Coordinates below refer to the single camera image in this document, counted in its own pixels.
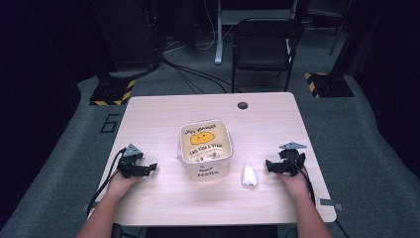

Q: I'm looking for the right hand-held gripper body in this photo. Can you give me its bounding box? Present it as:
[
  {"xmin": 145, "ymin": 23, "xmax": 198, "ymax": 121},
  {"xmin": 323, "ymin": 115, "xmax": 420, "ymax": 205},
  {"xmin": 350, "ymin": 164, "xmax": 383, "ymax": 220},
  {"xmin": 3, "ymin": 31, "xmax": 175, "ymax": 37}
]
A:
[{"xmin": 277, "ymin": 141, "xmax": 308, "ymax": 178}]

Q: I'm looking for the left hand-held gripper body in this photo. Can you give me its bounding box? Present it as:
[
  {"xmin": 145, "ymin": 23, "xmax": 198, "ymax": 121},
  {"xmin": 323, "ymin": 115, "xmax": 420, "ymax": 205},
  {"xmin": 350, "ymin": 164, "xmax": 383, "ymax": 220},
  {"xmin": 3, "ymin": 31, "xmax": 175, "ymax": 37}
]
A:
[{"xmin": 117, "ymin": 143, "xmax": 148, "ymax": 179}]

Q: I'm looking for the person's left hand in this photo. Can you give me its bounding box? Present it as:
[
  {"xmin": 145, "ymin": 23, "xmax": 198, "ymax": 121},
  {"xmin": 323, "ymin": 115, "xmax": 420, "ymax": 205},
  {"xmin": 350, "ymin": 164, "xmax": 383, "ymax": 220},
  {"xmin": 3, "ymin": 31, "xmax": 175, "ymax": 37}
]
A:
[{"xmin": 106, "ymin": 170, "xmax": 145, "ymax": 201}]

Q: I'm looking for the person's right hand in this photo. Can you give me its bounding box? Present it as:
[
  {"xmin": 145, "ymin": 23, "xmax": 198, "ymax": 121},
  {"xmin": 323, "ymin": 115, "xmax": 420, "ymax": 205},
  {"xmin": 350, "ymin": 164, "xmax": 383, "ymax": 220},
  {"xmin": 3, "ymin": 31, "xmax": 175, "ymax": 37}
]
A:
[{"xmin": 276, "ymin": 171, "xmax": 312, "ymax": 200}]

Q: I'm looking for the crumpled white paper ball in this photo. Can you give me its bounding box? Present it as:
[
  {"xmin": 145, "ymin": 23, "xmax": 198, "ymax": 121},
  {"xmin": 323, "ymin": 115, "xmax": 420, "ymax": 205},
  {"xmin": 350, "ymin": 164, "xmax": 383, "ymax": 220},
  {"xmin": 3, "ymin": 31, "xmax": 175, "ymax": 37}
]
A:
[{"xmin": 241, "ymin": 165, "xmax": 260, "ymax": 188}]

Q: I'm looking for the white printed plastic bin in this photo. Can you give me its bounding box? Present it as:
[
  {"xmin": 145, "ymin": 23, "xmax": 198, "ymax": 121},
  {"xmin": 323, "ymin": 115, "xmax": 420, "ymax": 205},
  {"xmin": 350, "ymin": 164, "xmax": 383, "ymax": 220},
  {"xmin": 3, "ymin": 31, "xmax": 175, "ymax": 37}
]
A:
[{"xmin": 177, "ymin": 119, "xmax": 235, "ymax": 182}]

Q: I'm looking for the grey metal table clamp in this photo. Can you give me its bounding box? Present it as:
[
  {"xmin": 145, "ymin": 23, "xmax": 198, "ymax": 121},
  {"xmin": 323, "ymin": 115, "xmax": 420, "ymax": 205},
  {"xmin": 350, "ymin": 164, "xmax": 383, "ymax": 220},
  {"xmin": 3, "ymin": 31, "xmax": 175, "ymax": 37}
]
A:
[
  {"xmin": 81, "ymin": 203, "xmax": 101, "ymax": 213},
  {"xmin": 317, "ymin": 196, "xmax": 344, "ymax": 212}
]

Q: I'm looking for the black striped stand base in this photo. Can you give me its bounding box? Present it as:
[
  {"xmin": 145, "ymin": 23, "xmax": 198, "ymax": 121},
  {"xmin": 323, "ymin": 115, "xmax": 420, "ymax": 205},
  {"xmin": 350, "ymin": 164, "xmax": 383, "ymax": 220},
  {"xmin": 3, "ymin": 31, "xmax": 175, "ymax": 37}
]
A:
[
  {"xmin": 304, "ymin": 71, "xmax": 356, "ymax": 99},
  {"xmin": 88, "ymin": 76, "xmax": 137, "ymax": 107}
]

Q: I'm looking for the black folding chair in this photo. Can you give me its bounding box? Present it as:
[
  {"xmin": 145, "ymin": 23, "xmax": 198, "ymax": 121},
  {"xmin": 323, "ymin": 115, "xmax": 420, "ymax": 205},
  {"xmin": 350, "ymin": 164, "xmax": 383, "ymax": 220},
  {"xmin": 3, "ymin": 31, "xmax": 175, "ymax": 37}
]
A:
[{"xmin": 231, "ymin": 17, "xmax": 305, "ymax": 94}]

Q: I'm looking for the dark equipment cabinet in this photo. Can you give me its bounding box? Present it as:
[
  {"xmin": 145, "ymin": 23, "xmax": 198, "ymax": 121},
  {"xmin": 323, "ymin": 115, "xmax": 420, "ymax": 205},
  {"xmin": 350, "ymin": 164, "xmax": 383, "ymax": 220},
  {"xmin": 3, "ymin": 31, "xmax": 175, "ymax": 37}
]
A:
[{"xmin": 88, "ymin": 0, "xmax": 164, "ymax": 72}]

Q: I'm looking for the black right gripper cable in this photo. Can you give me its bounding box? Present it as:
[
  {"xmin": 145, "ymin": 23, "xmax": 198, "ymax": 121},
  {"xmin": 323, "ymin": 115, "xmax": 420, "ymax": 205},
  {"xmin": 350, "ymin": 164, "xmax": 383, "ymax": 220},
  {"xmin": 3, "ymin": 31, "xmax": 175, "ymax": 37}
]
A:
[{"xmin": 285, "ymin": 155, "xmax": 317, "ymax": 205}]

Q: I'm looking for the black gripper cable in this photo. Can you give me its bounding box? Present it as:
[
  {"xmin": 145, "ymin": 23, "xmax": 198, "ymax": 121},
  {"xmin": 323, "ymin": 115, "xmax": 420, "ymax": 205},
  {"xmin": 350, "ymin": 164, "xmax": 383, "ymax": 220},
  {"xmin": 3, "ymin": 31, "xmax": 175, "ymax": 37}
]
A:
[
  {"xmin": 85, "ymin": 148, "xmax": 128, "ymax": 218},
  {"xmin": 285, "ymin": 155, "xmax": 317, "ymax": 205}
]

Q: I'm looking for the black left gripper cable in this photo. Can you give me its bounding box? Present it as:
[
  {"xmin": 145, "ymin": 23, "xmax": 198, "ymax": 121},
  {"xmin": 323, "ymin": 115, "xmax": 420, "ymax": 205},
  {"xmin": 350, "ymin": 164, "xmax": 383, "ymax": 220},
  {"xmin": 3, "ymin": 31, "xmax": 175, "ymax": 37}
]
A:
[{"xmin": 85, "ymin": 148, "xmax": 128, "ymax": 218}]

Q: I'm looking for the bundle of black floor cables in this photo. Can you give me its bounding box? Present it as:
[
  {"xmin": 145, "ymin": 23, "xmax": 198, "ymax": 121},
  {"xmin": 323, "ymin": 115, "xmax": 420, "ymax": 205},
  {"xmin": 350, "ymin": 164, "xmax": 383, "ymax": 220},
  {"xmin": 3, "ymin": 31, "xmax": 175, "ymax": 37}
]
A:
[{"xmin": 160, "ymin": 58, "xmax": 244, "ymax": 95}]

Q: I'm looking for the white metal desk frame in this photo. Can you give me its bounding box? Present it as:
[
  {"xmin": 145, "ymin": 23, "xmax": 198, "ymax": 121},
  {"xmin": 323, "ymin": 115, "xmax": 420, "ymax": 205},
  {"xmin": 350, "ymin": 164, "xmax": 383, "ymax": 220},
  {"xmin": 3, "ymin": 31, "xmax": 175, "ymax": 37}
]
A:
[{"xmin": 214, "ymin": 0, "xmax": 300, "ymax": 65}]

